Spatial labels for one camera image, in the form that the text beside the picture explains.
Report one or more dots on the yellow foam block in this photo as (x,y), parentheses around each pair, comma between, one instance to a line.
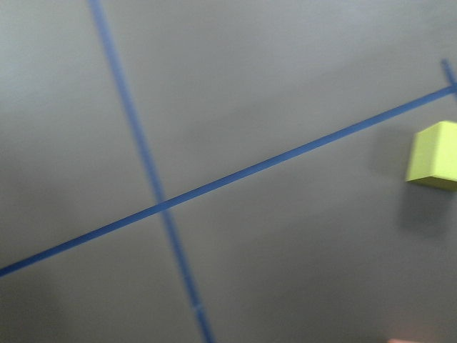
(432,161)

